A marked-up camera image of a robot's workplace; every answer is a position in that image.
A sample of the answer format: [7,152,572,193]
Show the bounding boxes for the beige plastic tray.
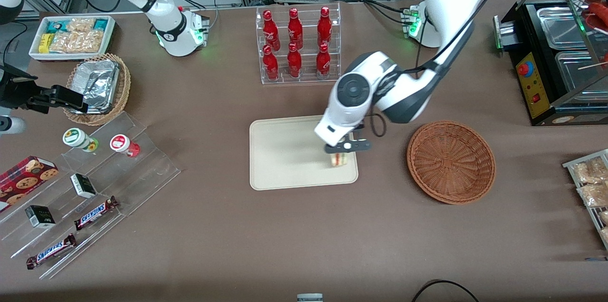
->
[249,113,359,191]

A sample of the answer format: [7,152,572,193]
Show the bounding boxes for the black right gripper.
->
[0,66,89,113]

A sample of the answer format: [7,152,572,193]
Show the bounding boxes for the black food warmer machine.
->
[493,0,608,127]

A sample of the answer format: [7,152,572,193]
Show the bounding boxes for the triangle sandwich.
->
[329,151,351,169]

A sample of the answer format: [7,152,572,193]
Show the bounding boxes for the light wicker basket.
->
[63,53,132,126]

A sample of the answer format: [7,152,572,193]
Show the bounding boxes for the Snickers chocolate bar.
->
[26,233,77,270]
[74,196,119,231]

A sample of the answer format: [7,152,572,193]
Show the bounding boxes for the clear bag of crackers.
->
[50,30,106,54]
[66,17,95,33]

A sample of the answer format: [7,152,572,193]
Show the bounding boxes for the aluminium foil container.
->
[71,59,120,113]

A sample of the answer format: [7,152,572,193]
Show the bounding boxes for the green-lid sunflower cup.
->
[62,128,99,153]

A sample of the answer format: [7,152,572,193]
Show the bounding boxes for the clear acrylic stepped shelf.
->
[0,111,181,280]

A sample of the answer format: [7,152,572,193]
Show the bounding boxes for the black cable loop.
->
[411,279,480,302]

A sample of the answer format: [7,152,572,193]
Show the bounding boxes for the brown wicker basket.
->
[407,121,497,206]

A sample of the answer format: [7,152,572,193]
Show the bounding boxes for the red cola bottle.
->
[288,8,304,50]
[263,45,279,81]
[316,43,332,78]
[262,9,281,51]
[287,43,303,78]
[317,6,333,47]

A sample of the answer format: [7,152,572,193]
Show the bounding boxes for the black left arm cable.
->
[368,0,559,139]

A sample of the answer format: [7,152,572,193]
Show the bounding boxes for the tray of packaged snacks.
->
[563,149,608,251]

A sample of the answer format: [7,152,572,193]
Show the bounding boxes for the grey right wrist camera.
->
[0,116,27,135]

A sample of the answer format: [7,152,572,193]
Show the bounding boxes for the red chocolate chip cookie box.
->
[0,155,59,213]

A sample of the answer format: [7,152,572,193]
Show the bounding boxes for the white plastic bin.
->
[28,15,116,62]

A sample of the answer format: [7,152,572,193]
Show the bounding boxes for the small black carton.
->
[25,205,56,229]
[70,173,97,199]

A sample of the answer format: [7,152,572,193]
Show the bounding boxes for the clear acrylic bottle rack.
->
[256,2,342,85]

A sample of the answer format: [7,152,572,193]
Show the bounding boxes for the steel warmer pan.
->
[537,6,588,50]
[555,50,608,93]

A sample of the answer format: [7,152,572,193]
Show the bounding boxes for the red-lid yogurt cup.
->
[110,134,141,158]

